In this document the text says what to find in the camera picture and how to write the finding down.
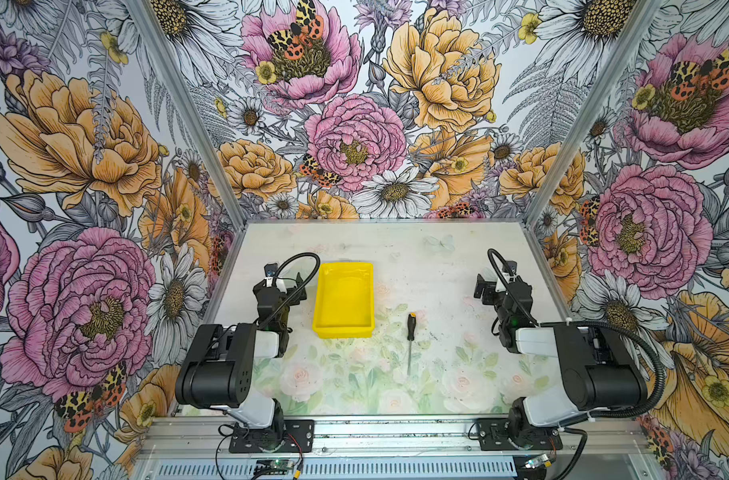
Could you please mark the aluminium front rail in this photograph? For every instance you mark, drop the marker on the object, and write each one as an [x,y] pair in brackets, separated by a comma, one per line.
[197,437]

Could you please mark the left green circuit board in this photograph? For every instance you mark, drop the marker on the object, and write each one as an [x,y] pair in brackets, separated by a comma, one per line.
[280,467]

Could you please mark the green circuit board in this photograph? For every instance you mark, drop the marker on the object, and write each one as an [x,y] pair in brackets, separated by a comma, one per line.
[280,467]
[541,461]

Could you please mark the yellow plastic bin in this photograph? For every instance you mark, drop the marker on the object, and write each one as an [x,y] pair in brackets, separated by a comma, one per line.
[345,301]

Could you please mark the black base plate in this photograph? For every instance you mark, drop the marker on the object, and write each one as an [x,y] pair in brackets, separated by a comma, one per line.
[496,434]
[295,436]

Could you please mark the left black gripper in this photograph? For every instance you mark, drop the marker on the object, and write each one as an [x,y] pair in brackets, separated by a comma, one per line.
[269,285]

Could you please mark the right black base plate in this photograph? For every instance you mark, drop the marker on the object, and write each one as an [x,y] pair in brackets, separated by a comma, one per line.
[496,434]

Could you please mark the white slotted cable duct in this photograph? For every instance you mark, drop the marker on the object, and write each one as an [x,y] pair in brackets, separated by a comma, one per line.
[495,467]

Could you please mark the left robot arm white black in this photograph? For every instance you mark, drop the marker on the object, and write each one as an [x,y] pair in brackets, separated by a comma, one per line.
[216,374]

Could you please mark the right green circuit board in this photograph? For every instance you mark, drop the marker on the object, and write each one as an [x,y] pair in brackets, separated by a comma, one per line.
[541,461]

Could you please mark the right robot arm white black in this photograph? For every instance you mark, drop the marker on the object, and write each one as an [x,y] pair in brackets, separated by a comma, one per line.
[598,378]

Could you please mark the black handled screwdriver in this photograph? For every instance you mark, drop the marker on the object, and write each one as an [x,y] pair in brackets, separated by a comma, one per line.
[411,330]

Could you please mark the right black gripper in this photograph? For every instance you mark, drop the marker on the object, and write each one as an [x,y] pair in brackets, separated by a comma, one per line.
[494,294]

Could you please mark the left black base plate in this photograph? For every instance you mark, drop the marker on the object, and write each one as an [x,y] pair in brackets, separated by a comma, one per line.
[295,436]

